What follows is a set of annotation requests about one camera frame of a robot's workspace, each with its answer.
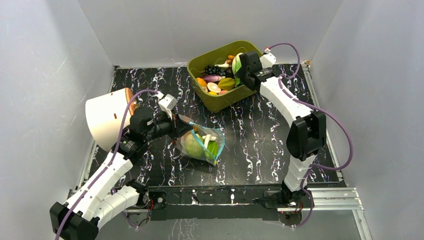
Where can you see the toy mushroom half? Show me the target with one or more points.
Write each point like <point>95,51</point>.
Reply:
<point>213,87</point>

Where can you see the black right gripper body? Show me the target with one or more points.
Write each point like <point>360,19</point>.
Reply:
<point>243,73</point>

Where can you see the green toy cabbage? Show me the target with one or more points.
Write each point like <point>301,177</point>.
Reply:
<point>192,147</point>

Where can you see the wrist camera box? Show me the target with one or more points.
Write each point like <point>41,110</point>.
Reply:
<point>267,59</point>
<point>167,104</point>

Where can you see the clear zip top bag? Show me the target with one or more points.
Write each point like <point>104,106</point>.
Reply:
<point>202,143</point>

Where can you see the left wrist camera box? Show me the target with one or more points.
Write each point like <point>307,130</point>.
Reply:
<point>167,104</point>

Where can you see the olive green plastic bin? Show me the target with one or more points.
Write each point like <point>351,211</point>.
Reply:
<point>195,67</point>

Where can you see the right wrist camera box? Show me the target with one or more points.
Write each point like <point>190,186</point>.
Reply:
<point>267,59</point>

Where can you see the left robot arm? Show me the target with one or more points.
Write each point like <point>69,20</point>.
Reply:
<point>83,215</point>

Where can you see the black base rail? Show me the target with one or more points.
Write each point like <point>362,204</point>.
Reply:
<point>239,202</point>

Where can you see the orange toy ginger root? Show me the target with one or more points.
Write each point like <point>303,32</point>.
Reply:
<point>230,59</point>

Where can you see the yellow toy star fruit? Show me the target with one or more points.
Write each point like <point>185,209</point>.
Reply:
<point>227,84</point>

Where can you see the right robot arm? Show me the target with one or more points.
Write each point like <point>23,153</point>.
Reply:
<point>307,134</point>

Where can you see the green toy star fruit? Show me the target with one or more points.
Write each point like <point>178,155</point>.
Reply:
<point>211,151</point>

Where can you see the white toy mushroom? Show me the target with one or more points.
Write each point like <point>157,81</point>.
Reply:
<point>207,138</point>

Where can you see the toy napa cabbage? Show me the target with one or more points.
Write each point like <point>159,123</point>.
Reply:
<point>235,66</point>

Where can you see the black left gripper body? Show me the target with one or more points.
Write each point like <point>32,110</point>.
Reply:
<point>171,132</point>

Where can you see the orange toy fruit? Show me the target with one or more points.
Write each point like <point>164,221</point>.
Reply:
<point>201,82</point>

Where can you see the black toy grapes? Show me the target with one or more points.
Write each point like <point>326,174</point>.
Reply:
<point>212,70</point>

